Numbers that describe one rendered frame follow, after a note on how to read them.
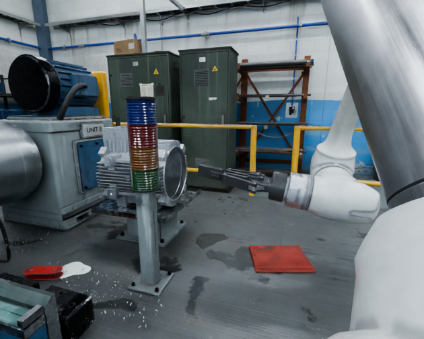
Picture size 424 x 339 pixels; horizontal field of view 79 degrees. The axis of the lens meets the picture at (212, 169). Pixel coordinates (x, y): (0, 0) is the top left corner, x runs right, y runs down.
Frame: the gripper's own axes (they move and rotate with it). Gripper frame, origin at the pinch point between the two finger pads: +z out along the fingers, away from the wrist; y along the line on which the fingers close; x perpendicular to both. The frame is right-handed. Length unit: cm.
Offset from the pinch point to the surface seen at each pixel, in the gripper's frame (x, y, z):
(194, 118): 11, -270, 103
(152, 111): -15.6, 20.0, 8.1
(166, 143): -6.2, 2.8, 12.6
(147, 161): -5.9, 21.6, 7.6
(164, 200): 8.1, 7.6, 9.5
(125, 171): 2.0, 9.3, 20.6
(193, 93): -22, -270, 109
